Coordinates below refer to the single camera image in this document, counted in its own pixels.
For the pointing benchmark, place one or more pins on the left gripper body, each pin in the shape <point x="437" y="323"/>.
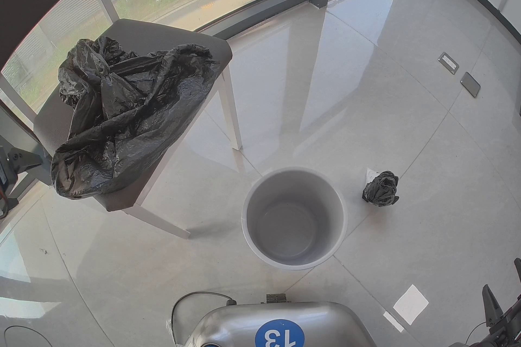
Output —
<point x="5" y="195"/>

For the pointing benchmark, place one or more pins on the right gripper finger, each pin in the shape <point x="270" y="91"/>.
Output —
<point x="491" y="311"/>
<point x="518" y="272"/>

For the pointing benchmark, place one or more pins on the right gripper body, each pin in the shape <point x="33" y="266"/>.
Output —
<point x="508" y="327"/>

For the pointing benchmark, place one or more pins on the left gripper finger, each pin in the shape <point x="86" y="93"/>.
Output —
<point x="24" y="160"/>

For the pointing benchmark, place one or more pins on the black plastic bag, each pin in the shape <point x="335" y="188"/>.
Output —
<point x="134" y="113"/>

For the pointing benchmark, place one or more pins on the black plastic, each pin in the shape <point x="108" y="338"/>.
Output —
<point x="381" y="189"/>

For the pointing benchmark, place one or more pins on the white trash bin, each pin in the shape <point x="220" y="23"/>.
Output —
<point x="293" y="223"/>

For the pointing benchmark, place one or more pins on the dark padded chair white frame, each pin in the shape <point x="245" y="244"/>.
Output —
<point x="163" y="36"/>

